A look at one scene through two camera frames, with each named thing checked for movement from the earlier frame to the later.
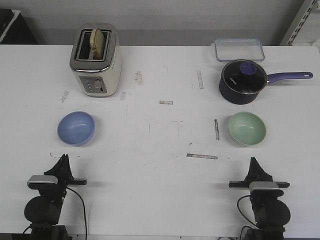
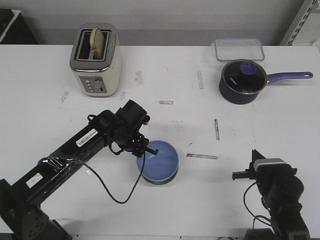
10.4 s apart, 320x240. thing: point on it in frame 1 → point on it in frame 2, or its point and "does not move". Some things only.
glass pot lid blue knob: [244, 76] does not move
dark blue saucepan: [242, 80] does not move
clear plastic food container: [229, 50] does not move
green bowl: [247, 128] → [163, 182]
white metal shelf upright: [303, 14] does not move
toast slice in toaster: [97, 43] does not move
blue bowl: [76, 128] → [162, 166]
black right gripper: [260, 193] → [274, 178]
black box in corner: [14, 29] does not move
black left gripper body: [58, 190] → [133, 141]
